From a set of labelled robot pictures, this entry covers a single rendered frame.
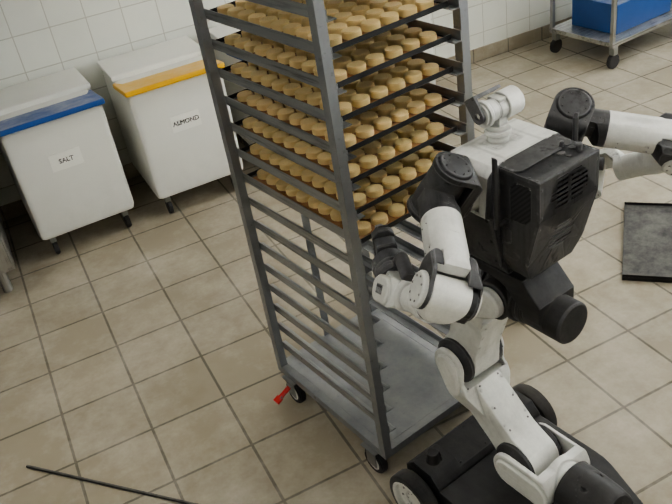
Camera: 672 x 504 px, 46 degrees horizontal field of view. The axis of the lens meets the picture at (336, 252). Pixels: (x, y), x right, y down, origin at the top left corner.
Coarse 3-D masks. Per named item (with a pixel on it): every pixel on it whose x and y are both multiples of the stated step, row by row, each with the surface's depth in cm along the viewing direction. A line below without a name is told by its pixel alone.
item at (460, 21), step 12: (456, 12) 210; (456, 24) 212; (468, 24) 212; (468, 36) 214; (456, 48) 216; (468, 48) 215; (456, 60) 218; (468, 60) 217; (468, 72) 219; (468, 84) 220; (468, 96) 222; (468, 120) 226; (468, 132) 228
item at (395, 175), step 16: (256, 144) 257; (272, 160) 246; (288, 160) 244; (400, 160) 238; (416, 160) 233; (432, 160) 233; (304, 176) 234; (320, 176) 232; (368, 176) 232; (384, 176) 228; (400, 176) 227; (416, 176) 228; (336, 192) 223; (368, 192) 221; (384, 192) 223
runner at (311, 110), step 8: (224, 72) 238; (232, 80) 236; (240, 80) 232; (248, 80) 228; (248, 88) 230; (256, 88) 226; (264, 88) 223; (272, 96) 221; (280, 96) 217; (288, 96) 214; (288, 104) 216; (296, 104) 212; (304, 104) 209; (304, 112) 211; (312, 112) 207; (320, 112) 204; (344, 128) 199
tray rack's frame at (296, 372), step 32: (192, 0) 228; (224, 96) 245; (224, 128) 250; (256, 256) 276; (352, 320) 321; (384, 320) 318; (352, 352) 305; (384, 352) 302; (416, 352) 300; (320, 384) 293; (416, 384) 286; (352, 416) 277; (416, 416) 273
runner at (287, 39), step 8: (208, 16) 231; (216, 16) 227; (224, 16) 223; (224, 24) 225; (232, 24) 221; (240, 24) 217; (248, 24) 214; (256, 24) 211; (248, 32) 216; (256, 32) 212; (264, 32) 209; (272, 32) 206; (280, 32) 202; (280, 40) 204; (288, 40) 201; (296, 40) 198; (304, 40) 195; (304, 48) 197; (312, 48) 194; (336, 56) 190
